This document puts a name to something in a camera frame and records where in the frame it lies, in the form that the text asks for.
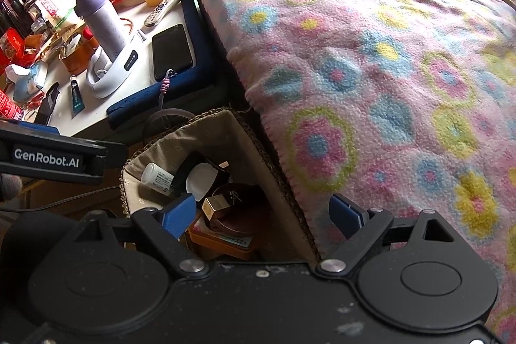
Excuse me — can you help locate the black compact case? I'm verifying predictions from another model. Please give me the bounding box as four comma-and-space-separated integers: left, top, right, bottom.
172, 151, 229, 202

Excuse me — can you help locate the orange translucent plastic box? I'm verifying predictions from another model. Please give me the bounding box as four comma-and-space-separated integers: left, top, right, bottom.
188, 217, 253, 260

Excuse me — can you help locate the black gold lipstick tube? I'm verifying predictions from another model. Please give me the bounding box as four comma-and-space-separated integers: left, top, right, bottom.
201, 189, 241, 221

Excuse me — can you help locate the dark red round lid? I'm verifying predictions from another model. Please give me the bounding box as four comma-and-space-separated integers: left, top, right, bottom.
204, 182, 270, 238

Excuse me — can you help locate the small white pill bottle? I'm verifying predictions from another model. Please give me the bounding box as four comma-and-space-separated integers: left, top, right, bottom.
141, 162, 174, 196

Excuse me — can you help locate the teal tube on desk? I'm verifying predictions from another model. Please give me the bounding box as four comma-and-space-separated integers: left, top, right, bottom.
70, 75, 85, 117

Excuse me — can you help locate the lined woven storage basket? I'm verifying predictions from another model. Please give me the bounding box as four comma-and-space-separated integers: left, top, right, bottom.
120, 108, 320, 263

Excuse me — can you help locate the white bottle stand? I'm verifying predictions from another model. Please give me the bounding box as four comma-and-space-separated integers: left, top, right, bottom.
86, 43, 139, 99

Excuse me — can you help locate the blue table edge cushion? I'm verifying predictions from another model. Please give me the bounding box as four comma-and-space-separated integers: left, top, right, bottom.
107, 0, 225, 130

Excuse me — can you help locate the pink floral fleece blanket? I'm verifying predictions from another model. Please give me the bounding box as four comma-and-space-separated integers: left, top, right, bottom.
198, 0, 515, 343

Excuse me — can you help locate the lavender thermos bottle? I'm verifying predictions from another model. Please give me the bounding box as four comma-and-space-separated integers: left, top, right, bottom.
74, 0, 129, 61

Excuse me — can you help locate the black smartphone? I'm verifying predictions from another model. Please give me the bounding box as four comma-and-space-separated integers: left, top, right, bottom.
151, 24, 193, 82

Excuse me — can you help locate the white remote control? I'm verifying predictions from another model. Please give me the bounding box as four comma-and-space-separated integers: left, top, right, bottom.
144, 0, 181, 28

